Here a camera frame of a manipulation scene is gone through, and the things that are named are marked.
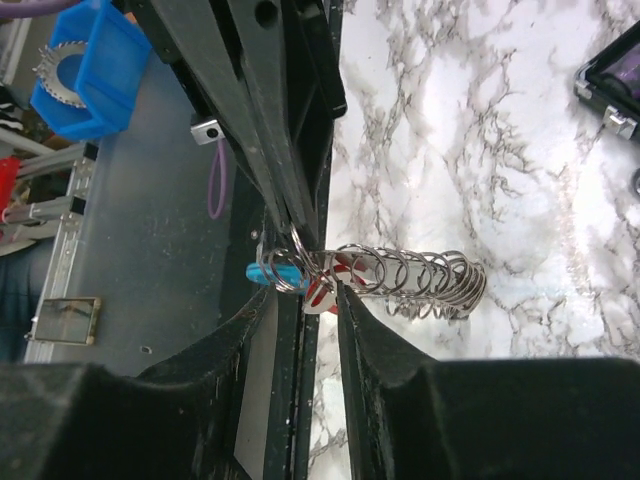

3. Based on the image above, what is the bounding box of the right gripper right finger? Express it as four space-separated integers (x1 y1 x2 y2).
337 285 639 479

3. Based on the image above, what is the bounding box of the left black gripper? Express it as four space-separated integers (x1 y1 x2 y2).
130 1 347 239

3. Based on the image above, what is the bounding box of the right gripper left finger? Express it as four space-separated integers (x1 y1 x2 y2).
1 287 273 479

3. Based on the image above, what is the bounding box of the blue silver carabiner keyring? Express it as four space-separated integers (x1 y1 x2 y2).
245 243 487 320

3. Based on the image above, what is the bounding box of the red key tag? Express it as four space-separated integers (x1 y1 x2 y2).
303 260 371 315

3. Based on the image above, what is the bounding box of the small framed mirror tile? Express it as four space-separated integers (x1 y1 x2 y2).
31 297 101 346

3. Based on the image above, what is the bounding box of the blue plastic bin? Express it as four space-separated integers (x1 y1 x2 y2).
31 1 151 141

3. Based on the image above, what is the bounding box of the spare silver toothed disc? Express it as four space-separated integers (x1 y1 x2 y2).
34 41 87 109

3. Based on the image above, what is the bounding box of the black poker chip case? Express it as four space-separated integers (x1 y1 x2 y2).
573 22 639 141

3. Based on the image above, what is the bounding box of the aluminium frame extrusion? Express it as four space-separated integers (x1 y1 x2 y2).
1 143 98 363

